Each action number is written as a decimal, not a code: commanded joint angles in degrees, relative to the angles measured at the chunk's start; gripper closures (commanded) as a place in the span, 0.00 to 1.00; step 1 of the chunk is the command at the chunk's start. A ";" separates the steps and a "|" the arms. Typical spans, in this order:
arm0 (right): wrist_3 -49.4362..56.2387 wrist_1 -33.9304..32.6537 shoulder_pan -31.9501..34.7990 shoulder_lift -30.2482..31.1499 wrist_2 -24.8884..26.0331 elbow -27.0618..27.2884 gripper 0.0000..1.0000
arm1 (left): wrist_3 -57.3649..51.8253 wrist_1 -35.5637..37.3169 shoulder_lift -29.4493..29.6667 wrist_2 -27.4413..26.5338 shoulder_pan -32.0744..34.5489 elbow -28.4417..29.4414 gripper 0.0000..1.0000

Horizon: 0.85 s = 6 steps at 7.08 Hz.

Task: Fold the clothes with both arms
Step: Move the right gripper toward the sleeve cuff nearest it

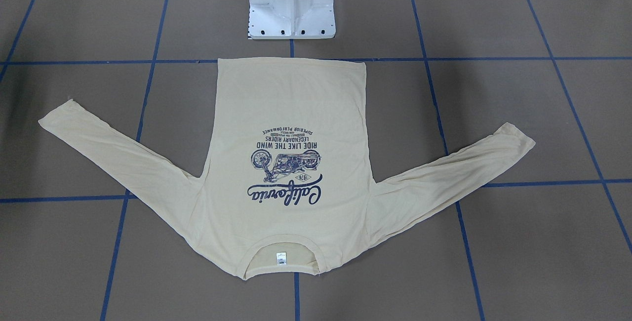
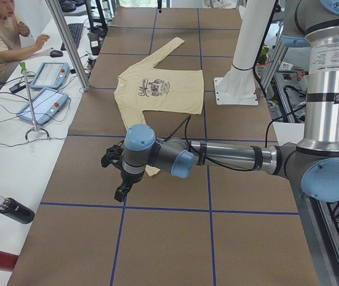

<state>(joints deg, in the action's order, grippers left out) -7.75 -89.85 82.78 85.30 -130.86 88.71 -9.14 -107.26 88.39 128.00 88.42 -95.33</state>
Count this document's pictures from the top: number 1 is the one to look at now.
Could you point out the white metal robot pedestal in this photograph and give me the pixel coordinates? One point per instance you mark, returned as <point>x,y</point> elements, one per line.
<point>291,20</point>

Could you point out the cream long-sleeve printed shirt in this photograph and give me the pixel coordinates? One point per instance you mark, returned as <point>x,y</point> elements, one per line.
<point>287,185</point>

